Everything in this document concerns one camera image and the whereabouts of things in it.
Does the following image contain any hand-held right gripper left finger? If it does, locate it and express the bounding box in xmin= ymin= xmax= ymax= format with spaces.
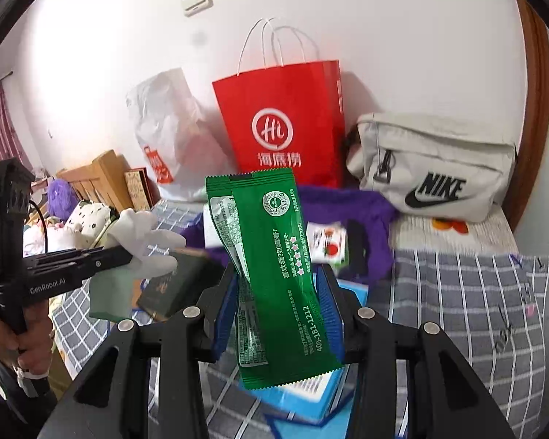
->
xmin=37 ymin=263 xmax=241 ymax=439

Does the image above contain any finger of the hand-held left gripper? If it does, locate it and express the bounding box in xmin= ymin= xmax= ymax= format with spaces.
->
xmin=0 ymin=244 xmax=134 ymax=306

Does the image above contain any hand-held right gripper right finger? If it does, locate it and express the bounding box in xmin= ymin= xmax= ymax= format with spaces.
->
xmin=318 ymin=263 xmax=518 ymax=439

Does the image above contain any white tomato print packet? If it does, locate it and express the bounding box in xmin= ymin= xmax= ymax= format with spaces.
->
xmin=309 ymin=222 xmax=348 ymax=266

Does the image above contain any white glove with green cuff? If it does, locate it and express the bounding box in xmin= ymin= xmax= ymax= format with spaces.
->
xmin=89 ymin=208 xmax=187 ymax=321

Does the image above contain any green snack packet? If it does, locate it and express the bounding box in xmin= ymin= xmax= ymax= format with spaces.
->
xmin=205 ymin=168 xmax=344 ymax=391

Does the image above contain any person's left forearm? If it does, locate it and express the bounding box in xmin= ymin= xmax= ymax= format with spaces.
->
xmin=0 ymin=352 xmax=58 ymax=424

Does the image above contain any person's left hand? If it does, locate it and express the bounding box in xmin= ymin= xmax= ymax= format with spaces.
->
xmin=0 ymin=299 xmax=56 ymax=367

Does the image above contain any white plush toy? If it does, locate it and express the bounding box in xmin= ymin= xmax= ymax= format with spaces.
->
xmin=64 ymin=201 xmax=117 ymax=248

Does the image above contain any purple plush toy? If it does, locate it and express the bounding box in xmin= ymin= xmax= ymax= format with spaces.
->
xmin=48 ymin=178 xmax=78 ymax=220

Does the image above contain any dark green box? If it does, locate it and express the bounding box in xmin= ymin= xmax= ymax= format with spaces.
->
xmin=135 ymin=249 xmax=225 ymax=321

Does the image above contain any blue tissue pack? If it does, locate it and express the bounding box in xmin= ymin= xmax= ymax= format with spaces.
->
xmin=251 ymin=279 xmax=371 ymax=421

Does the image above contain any red curtain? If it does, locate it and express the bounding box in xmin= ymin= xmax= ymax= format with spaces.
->
xmin=0 ymin=85 xmax=33 ymax=179

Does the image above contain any wooden headboard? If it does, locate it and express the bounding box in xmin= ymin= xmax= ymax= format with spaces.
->
xmin=57 ymin=149 xmax=135 ymax=213

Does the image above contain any patterned brown box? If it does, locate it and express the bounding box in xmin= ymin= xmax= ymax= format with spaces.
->
xmin=123 ymin=168 xmax=161 ymax=211

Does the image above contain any purple towel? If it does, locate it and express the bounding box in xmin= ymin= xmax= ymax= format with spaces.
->
xmin=180 ymin=185 xmax=399 ymax=279

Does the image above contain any grey plaid bedsheet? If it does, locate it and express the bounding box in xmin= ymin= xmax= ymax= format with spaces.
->
xmin=50 ymin=201 xmax=549 ymax=439

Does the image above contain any beige waist bag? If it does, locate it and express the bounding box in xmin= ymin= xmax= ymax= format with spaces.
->
xmin=345 ymin=112 xmax=518 ymax=224

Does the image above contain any white plastic bag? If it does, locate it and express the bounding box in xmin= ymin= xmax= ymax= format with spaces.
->
xmin=126 ymin=68 xmax=239 ymax=202

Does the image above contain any red paper bag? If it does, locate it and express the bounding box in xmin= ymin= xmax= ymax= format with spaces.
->
xmin=212 ymin=17 xmax=346 ymax=188

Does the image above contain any black cable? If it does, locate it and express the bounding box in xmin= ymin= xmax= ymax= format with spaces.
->
xmin=27 ymin=200 xmax=50 ymax=253

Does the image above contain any wooden door frame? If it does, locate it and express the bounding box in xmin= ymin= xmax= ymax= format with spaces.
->
xmin=512 ymin=0 xmax=549 ymax=234

